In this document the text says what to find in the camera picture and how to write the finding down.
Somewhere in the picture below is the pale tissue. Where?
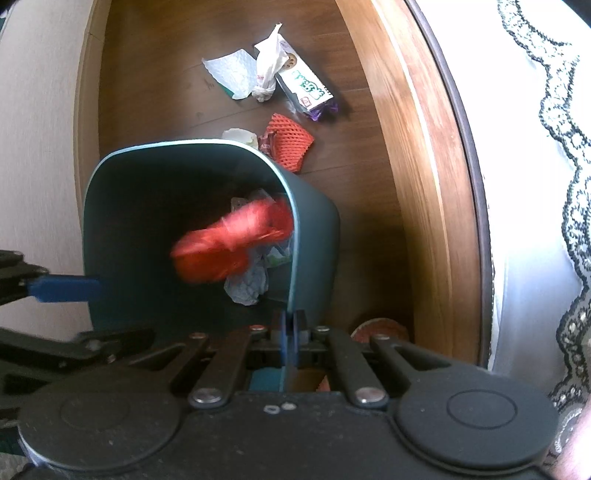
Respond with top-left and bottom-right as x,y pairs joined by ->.
221,128 -> 259,149

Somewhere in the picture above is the dark teal trash bin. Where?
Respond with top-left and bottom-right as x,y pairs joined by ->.
83,139 -> 339,344

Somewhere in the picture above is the red foam fruit net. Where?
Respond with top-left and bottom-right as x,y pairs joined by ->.
266,113 -> 315,173

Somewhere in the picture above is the wooden bed frame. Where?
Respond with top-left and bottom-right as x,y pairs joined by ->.
338,1 -> 493,366

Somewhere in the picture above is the brown snack sachet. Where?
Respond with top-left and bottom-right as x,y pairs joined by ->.
257,129 -> 276,159

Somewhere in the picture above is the red plastic bag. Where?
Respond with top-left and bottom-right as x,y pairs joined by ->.
170,198 -> 294,284

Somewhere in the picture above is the white green snack wrapper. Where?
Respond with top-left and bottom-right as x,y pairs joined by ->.
276,36 -> 339,121

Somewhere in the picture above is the white paper sheet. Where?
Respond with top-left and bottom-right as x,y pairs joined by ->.
202,49 -> 256,100

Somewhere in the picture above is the grey paper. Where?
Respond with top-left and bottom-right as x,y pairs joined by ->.
224,250 -> 269,307

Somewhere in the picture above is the white lace bed sheet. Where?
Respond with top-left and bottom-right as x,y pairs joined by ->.
420,1 -> 590,479

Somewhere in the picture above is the knotted white plastic bag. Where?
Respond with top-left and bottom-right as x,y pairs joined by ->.
252,23 -> 288,103

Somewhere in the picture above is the red slipper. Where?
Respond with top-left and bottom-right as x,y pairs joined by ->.
351,318 -> 410,343

